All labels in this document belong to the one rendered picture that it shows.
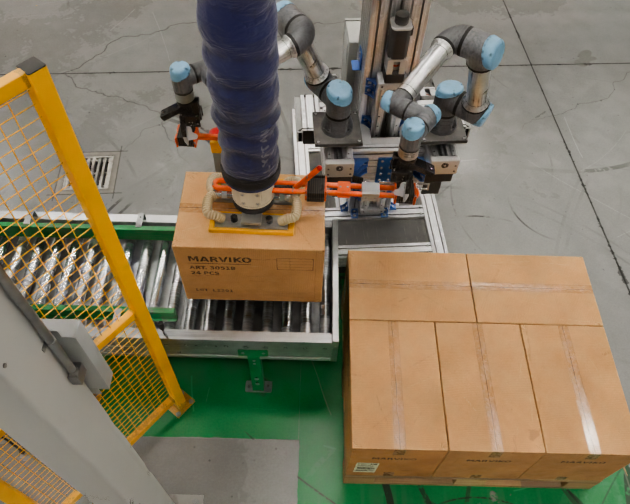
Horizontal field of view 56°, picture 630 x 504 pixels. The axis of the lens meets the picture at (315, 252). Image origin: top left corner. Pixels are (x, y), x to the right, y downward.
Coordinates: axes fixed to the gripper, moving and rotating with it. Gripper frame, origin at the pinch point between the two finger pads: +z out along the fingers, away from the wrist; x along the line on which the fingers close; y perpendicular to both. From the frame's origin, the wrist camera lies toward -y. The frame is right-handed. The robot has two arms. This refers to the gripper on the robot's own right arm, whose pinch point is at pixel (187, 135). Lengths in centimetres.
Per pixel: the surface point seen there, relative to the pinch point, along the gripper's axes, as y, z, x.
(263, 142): 36, -31, -33
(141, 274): -28, 66, -28
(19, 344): -1, -69, -131
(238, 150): 28, -29, -36
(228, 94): 27, -54, -36
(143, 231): -30, 58, -8
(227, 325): 17, 66, -53
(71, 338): 2, -55, -122
